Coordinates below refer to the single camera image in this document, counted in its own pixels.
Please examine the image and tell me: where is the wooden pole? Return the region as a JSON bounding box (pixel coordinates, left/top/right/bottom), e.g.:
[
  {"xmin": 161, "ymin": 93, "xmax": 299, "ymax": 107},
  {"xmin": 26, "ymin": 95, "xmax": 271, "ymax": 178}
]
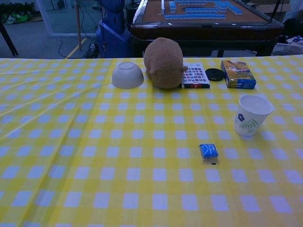
[{"xmin": 75, "ymin": 0, "xmax": 82, "ymax": 51}]

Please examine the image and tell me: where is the blue machine base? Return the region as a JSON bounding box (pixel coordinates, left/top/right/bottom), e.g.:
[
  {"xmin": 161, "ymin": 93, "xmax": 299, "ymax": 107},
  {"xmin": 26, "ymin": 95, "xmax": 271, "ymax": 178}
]
[{"xmin": 96, "ymin": 0, "xmax": 132, "ymax": 59}]

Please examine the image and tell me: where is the brown plush toy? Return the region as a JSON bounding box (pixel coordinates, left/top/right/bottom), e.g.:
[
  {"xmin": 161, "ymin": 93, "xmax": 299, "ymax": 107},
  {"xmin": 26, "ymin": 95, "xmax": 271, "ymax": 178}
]
[{"xmin": 143, "ymin": 37, "xmax": 189, "ymax": 90}]

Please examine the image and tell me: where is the card box with colourful grid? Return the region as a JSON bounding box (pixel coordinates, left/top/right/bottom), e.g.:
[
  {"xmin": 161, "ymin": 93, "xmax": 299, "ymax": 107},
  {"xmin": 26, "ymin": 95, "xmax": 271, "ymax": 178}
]
[{"xmin": 181, "ymin": 62, "xmax": 211, "ymax": 89}]

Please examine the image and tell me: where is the long blue mahjong tile row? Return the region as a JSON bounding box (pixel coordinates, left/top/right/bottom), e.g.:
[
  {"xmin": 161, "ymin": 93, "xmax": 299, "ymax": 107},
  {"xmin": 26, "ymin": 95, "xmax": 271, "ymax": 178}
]
[{"xmin": 163, "ymin": 14, "xmax": 226, "ymax": 20}]

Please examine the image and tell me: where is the blue and orange box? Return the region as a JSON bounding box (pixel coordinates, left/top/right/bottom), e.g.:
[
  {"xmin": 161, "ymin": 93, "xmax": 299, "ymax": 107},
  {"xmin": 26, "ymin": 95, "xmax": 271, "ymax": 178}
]
[{"xmin": 220, "ymin": 60, "xmax": 257, "ymax": 90}]

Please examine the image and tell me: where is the short blue mahjong tile row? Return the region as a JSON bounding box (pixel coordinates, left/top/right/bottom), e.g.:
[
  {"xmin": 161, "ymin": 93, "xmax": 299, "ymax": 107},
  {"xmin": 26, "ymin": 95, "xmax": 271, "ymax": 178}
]
[{"xmin": 185, "ymin": 8, "xmax": 219, "ymax": 14}]

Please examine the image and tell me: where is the diagonal blue mahjong tile row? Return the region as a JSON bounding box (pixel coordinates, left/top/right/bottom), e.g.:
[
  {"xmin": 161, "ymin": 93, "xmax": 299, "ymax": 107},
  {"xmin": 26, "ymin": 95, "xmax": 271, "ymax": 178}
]
[{"xmin": 214, "ymin": 0, "xmax": 243, "ymax": 16}]

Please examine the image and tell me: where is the yellow checkered tablecloth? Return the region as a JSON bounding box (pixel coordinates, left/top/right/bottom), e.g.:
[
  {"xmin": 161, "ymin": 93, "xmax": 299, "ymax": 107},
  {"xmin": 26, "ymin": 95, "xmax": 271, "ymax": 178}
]
[{"xmin": 0, "ymin": 55, "xmax": 303, "ymax": 227}]

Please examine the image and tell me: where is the dark wooden mahjong table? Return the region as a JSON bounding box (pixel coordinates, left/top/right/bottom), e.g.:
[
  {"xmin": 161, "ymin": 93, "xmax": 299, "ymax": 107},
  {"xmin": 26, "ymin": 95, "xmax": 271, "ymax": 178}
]
[{"xmin": 130, "ymin": 0, "xmax": 285, "ymax": 58}]

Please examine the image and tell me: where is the white plastic basket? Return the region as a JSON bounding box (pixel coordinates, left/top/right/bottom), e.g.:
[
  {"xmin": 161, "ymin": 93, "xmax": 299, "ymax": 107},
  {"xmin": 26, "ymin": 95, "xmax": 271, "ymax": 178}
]
[{"xmin": 271, "ymin": 42, "xmax": 303, "ymax": 57}]

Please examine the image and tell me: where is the white floral paper cup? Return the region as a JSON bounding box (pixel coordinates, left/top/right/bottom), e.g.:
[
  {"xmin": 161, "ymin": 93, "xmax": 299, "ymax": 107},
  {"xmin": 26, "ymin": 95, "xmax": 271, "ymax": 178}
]
[{"xmin": 233, "ymin": 94, "xmax": 274, "ymax": 137}]

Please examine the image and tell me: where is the black round lid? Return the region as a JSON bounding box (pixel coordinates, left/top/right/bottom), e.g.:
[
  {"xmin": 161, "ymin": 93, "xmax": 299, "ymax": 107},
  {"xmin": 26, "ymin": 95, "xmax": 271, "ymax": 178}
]
[{"xmin": 205, "ymin": 68, "xmax": 225, "ymax": 82}]

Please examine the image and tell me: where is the white upturned bowl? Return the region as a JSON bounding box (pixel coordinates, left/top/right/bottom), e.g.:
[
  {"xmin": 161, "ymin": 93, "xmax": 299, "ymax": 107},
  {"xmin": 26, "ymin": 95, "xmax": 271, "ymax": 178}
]
[{"xmin": 111, "ymin": 61, "xmax": 144, "ymax": 89}]

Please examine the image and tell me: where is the small blue packet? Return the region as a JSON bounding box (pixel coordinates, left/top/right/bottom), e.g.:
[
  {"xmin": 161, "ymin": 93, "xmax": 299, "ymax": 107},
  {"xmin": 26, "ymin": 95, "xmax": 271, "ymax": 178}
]
[{"xmin": 199, "ymin": 143, "xmax": 219, "ymax": 160}]

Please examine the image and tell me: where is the black floor cable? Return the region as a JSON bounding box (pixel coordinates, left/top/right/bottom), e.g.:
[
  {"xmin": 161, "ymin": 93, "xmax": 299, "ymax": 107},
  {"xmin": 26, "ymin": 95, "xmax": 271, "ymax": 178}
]
[{"xmin": 58, "ymin": 39, "xmax": 79, "ymax": 59}]

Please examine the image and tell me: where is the green items pile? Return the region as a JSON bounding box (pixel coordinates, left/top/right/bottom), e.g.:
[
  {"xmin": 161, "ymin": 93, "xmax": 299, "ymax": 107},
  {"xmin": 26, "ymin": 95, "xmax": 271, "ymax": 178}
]
[{"xmin": 1, "ymin": 11, "xmax": 33, "ymax": 25}]

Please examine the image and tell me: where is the black table leg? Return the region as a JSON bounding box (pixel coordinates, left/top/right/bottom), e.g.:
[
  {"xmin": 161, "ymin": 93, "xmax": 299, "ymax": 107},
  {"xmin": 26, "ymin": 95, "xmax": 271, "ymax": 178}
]
[{"xmin": 0, "ymin": 22, "xmax": 19, "ymax": 57}]

